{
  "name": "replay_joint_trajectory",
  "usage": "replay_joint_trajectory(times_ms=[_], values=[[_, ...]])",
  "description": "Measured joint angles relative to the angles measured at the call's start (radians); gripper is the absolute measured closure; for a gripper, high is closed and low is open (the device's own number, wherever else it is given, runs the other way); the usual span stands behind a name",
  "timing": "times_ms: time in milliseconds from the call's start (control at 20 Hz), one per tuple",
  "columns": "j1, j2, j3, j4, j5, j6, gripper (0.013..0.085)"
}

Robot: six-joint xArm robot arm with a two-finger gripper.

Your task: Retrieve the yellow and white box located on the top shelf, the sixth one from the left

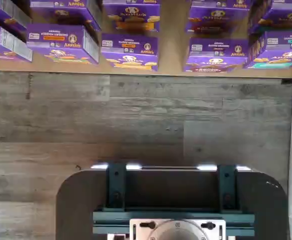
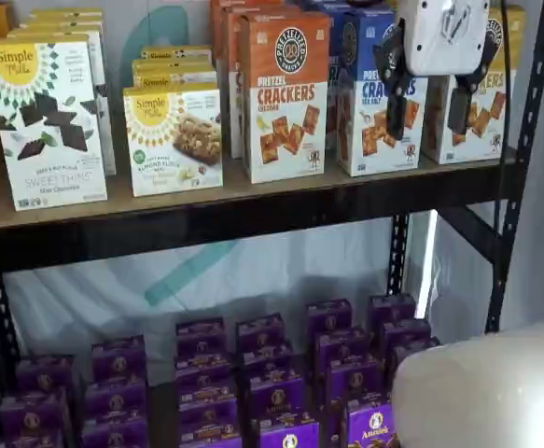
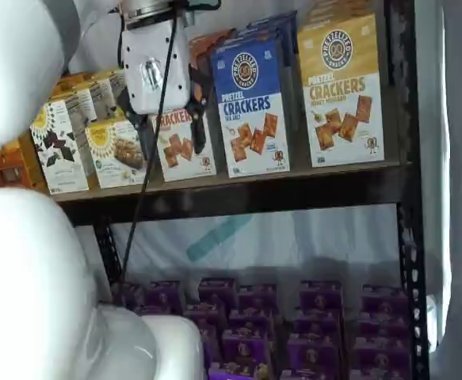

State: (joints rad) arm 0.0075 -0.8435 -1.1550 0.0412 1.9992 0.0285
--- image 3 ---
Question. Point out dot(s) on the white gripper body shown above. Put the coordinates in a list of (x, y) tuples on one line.
[(143, 51)]

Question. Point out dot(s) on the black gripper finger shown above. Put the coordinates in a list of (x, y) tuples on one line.
[(199, 95), (143, 134)]

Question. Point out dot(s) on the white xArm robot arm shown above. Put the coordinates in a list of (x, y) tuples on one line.
[(16, 59)]

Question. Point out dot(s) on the orange pretzel crackers box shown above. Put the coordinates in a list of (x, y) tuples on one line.
[(175, 150), (205, 43)]

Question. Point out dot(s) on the white yellow cookie box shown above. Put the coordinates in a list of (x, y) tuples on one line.
[(104, 95), (111, 158)]

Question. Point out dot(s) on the blue pretzel crackers box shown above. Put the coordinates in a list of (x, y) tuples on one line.
[(250, 130), (278, 20), (286, 59)]

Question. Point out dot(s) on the white box with black crackers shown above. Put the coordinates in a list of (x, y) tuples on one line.
[(78, 103), (60, 154)]

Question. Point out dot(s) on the orange brown snack box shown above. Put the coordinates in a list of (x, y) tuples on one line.
[(8, 166)]

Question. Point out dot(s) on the yellow pretzel crackers box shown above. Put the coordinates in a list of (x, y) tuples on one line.
[(341, 118), (333, 10)]

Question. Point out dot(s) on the purple snack box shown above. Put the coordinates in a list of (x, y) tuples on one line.
[(234, 374), (319, 295), (315, 322), (381, 354), (314, 352), (211, 344), (244, 346), (165, 295), (135, 297), (256, 299), (383, 299), (308, 375), (383, 326), (379, 375), (250, 320), (216, 293), (203, 314)]

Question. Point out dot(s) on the teal tape strip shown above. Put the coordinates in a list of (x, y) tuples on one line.
[(218, 237), (203, 4)]

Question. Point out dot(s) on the black metal shelving unit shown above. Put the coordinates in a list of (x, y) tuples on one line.
[(254, 194)]

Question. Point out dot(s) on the white plastic backdrop sheet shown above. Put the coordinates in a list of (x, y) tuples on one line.
[(333, 237)]

